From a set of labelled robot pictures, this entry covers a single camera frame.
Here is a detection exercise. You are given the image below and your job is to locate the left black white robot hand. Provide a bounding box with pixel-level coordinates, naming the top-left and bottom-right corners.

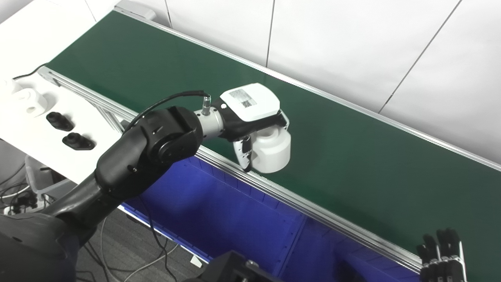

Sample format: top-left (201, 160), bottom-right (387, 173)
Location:
top-left (213, 83), bottom-right (290, 173)

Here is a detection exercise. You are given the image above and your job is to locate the grey conveyor end cap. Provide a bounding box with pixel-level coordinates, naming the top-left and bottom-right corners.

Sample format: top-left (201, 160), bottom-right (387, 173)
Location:
top-left (114, 0), bottom-right (158, 22)

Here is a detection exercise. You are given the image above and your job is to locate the white floor cable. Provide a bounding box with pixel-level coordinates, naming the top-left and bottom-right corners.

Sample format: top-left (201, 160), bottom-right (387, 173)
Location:
top-left (99, 216), bottom-right (178, 282)

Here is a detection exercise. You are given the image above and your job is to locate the aluminium conveyor support leg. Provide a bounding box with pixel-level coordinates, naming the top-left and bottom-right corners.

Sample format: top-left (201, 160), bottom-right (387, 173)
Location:
top-left (91, 99), bottom-right (126, 134)

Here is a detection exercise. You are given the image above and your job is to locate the blue plastic bin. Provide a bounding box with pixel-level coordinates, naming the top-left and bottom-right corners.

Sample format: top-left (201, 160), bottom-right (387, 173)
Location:
top-left (274, 217), bottom-right (422, 282)
top-left (119, 156), bottom-right (306, 275)

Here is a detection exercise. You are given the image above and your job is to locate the white cylindrical plastic part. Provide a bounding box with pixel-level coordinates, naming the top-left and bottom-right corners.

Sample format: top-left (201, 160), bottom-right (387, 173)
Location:
top-left (0, 78), bottom-right (23, 103)
top-left (250, 126), bottom-right (292, 174)
top-left (13, 88), bottom-right (49, 118)

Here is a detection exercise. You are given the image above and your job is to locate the black plastic part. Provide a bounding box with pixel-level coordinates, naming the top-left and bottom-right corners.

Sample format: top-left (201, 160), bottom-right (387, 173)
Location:
top-left (46, 112), bottom-right (75, 132)
top-left (61, 132), bottom-right (96, 151)

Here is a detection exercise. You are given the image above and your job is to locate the black floor cable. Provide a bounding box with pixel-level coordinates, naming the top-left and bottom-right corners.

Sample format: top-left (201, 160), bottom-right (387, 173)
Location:
top-left (136, 196), bottom-right (177, 282)

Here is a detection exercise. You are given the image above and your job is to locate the green conveyor belt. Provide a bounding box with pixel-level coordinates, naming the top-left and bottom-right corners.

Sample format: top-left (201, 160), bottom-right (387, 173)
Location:
top-left (46, 11), bottom-right (501, 282)
top-left (37, 5), bottom-right (501, 275)

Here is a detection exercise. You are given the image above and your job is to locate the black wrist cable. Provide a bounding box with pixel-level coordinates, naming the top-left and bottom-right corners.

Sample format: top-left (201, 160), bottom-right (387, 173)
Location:
top-left (123, 90), bottom-right (212, 134)

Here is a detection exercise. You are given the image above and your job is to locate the black robot waist block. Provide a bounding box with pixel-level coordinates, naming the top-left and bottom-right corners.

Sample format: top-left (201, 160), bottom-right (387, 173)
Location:
top-left (183, 250), bottom-right (283, 282)

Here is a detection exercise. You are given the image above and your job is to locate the translucent white storage box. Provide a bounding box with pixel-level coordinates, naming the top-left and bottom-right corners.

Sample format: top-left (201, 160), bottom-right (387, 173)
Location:
top-left (25, 155), bottom-right (77, 201)

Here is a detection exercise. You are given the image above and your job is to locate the black robot torso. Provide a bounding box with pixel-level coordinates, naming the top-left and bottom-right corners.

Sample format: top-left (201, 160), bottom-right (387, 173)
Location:
top-left (0, 213), bottom-right (81, 282)

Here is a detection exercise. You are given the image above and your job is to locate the black table cable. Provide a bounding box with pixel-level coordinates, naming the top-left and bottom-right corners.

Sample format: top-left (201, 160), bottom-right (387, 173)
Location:
top-left (12, 62), bottom-right (50, 80)

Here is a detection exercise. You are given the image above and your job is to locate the white power strip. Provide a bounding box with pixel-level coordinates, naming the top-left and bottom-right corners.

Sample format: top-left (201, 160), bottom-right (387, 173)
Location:
top-left (3, 191), bottom-right (40, 215)

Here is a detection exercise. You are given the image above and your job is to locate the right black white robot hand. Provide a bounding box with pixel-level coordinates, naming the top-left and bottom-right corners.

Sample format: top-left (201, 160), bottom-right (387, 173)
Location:
top-left (416, 228), bottom-right (469, 282)

